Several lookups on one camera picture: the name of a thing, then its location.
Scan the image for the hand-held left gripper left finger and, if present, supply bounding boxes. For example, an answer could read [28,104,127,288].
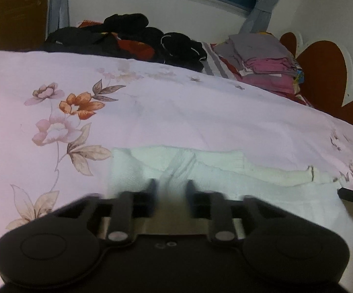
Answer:
[54,178,159,245]

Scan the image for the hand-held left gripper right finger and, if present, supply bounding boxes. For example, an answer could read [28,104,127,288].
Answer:
[185,179,284,246]

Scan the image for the white knitted sweater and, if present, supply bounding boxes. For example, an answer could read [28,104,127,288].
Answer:
[109,146,353,242]

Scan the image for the stack of folded clothes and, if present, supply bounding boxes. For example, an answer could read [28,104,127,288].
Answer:
[212,31,313,107]

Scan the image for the pile of dark clothes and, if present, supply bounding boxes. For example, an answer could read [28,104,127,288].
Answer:
[44,13,209,73]

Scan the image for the pink floral bed sheet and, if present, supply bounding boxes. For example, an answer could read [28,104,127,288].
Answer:
[0,50,353,290]

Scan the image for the red and white headboard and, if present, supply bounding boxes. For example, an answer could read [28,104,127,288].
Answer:
[278,31,353,135]

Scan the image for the grey striped cloth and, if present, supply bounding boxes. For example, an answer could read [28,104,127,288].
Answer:
[201,41,242,80]

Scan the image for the grey curtain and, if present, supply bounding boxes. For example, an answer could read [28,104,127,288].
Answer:
[239,0,296,35]
[47,0,72,36]

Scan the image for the brown wooden door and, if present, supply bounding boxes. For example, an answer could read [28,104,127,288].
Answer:
[0,0,52,51]

